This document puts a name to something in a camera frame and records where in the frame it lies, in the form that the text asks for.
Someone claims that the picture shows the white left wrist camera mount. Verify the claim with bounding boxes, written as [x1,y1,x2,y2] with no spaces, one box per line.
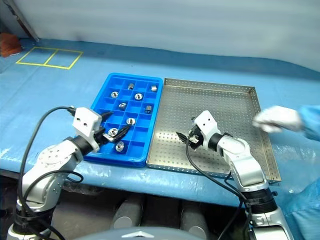
[71,106,104,153]

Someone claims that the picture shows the blue plastic table cover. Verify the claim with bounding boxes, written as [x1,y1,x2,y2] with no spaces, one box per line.
[0,37,320,240]

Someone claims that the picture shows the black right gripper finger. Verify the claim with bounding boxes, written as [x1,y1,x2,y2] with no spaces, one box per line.
[176,131,188,144]

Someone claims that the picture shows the perforated metal tray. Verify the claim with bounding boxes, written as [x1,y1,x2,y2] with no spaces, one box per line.
[145,77,282,185]

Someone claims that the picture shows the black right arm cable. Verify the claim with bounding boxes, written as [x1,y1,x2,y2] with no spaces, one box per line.
[185,129,253,240]

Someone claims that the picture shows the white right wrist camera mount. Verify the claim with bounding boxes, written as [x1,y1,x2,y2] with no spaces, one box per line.
[192,109,222,149]

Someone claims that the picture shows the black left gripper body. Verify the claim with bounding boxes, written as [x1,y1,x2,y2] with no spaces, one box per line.
[94,126,115,146]

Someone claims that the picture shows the grey rounded cylinder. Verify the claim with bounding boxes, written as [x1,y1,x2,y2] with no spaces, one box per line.
[111,197,145,230]
[179,199,211,235]

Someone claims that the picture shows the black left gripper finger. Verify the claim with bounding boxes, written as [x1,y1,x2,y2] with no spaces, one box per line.
[99,111,115,124]
[113,124,131,144]

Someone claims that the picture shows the white gloved person hand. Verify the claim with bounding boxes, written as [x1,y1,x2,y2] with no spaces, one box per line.
[251,105,304,134]

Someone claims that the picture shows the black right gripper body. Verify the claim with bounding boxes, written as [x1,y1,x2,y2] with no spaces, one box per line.
[186,124,205,151]

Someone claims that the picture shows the yellow tape rectangle marking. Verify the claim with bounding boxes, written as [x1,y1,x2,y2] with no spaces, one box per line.
[15,46,85,70]

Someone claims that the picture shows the brown object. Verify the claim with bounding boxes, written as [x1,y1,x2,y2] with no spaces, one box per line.
[0,33,21,58]

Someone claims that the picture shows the grey metal frame post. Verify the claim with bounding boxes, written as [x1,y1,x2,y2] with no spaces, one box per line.
[9,0,41,43]

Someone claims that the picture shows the blue compartment tray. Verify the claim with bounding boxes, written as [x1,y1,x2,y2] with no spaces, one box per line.
[81,72,164,168]

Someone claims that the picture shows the grey robot torso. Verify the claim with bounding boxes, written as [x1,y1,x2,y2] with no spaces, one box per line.
[87,226,208,240]

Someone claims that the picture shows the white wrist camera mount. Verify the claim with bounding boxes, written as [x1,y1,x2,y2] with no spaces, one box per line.
[192,109,222,149]
[71,106,104,153]

